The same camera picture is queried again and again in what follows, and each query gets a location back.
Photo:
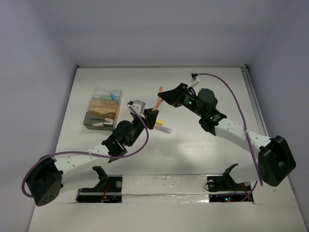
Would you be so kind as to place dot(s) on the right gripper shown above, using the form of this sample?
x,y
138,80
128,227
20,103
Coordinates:
x,y
175,96

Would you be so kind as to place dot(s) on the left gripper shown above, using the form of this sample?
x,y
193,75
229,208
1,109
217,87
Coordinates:
x,y
146,116

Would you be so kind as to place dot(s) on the orange highlighter pen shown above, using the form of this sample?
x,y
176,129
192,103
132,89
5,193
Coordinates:
x,y
159,100

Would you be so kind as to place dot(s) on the blue highlighter pen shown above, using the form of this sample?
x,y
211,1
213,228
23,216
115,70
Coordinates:
x,y
114,97

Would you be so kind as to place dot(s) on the pink highlighter pen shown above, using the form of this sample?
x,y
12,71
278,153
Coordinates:
x,y
110,102

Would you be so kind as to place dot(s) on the small boxed eraser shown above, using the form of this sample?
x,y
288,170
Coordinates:
x,y
109,121

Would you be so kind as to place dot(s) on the white eraser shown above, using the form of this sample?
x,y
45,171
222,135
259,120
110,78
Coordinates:
x,y
98,125

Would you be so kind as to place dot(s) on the green highlighter pen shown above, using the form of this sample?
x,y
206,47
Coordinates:
x,y
105,98

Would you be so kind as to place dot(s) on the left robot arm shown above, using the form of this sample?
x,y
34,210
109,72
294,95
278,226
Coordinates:
x,y
49,176

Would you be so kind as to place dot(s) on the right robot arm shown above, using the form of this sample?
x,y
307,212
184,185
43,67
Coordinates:
x,y
218,124

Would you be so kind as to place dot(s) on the short pencil in tube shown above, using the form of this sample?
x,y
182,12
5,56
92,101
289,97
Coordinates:
x,y
163,129

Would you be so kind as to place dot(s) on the dark grey plastic container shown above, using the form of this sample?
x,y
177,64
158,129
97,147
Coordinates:
x,y
91,118

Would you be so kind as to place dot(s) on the orange plastic container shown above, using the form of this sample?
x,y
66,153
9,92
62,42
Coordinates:
x,y
97,107

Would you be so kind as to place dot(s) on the clear plastic container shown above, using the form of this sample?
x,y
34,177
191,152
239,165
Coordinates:
x,y
98,91

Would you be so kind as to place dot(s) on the silver foil strip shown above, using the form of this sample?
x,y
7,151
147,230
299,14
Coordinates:
x,y
164,189

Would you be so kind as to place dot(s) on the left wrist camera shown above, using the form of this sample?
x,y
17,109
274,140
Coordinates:
x,y
136,107

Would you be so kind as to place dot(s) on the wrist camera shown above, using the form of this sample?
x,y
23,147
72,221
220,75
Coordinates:
x,y
194,79
136,107

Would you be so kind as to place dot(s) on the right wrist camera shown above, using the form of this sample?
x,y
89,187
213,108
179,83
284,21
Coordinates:
x,y
194,79

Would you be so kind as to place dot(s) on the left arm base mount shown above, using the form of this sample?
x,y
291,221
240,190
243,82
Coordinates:
x,y
107,190

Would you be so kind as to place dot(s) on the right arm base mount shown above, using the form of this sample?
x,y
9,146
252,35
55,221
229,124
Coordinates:
x,y
224,190

